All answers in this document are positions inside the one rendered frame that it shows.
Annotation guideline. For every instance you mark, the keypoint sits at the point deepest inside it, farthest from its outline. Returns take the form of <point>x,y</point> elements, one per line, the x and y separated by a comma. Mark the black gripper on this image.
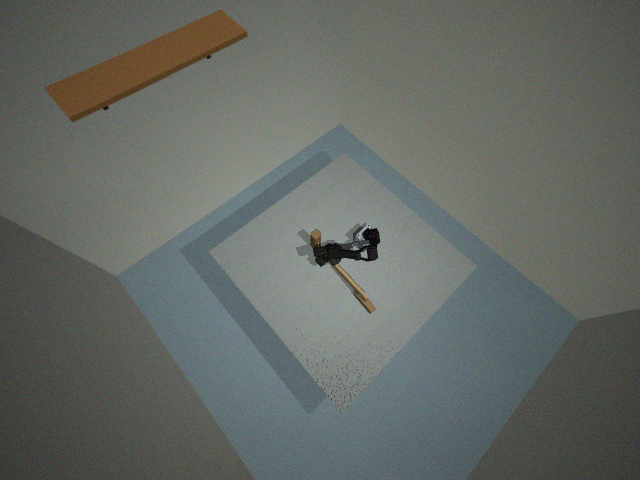
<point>321,259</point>

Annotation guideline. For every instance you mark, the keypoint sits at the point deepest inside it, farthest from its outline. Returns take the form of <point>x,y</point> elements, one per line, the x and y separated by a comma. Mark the long wooden rail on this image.
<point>350,281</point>

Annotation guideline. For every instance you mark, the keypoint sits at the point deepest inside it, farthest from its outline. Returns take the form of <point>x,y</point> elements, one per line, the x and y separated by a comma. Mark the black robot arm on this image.
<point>334,253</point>

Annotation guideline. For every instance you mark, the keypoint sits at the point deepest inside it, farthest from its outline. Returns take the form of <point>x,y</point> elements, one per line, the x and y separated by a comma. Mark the brown wooden post with two pegs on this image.
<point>315,241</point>

